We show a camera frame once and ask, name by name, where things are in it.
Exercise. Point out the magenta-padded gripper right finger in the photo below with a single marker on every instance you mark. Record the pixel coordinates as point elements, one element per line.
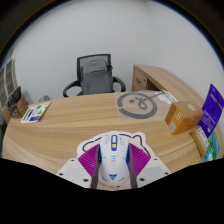
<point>150,171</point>

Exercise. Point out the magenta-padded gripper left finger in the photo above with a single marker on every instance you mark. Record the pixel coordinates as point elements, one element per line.
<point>75,171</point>

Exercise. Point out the white blue yellow computer mouse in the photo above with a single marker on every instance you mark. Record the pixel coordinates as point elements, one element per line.
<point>114,160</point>

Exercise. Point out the flat tan box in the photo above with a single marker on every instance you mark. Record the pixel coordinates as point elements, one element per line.
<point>199,141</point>

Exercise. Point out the blue packet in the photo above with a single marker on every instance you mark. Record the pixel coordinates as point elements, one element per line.
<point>209,156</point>

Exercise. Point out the small orange cardboard box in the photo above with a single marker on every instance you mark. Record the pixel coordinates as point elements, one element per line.
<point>183,116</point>

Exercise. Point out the clear round mat grey symbol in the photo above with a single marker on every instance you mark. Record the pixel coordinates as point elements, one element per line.
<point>137,104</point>

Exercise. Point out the white sheet with green purple shapes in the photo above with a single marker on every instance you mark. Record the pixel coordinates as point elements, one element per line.
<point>35,112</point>

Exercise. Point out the white paper slip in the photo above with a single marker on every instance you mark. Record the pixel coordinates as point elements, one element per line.
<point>170,96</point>

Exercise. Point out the large brown cardboard box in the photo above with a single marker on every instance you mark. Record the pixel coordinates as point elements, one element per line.
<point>20,107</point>

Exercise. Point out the purple upright card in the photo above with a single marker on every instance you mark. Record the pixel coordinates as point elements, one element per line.
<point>211,110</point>

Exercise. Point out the wooden side desk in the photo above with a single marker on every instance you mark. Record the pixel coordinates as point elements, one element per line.
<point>160,78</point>

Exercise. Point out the grey mesh office chair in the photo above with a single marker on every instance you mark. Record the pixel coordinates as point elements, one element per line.
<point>95,78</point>

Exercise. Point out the black open tray box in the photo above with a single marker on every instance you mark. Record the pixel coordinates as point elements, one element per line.
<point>13,96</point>

